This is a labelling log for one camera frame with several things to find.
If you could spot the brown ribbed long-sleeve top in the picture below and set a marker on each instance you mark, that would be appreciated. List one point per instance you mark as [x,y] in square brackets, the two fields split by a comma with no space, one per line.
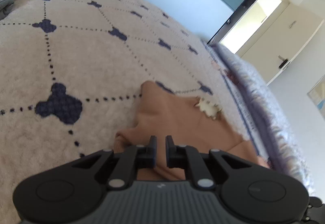
[162,114]

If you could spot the beige bear pattern bed blanket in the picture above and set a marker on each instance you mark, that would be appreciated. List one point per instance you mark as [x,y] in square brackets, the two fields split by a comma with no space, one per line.
[71,75]

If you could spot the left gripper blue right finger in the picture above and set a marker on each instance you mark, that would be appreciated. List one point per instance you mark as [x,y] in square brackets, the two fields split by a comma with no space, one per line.
[180,156]

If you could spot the cream door with handle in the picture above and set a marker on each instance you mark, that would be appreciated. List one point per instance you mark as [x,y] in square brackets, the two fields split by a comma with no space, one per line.
[282,42]

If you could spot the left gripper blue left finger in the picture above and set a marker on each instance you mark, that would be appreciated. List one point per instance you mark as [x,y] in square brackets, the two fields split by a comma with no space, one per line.
[143,156]

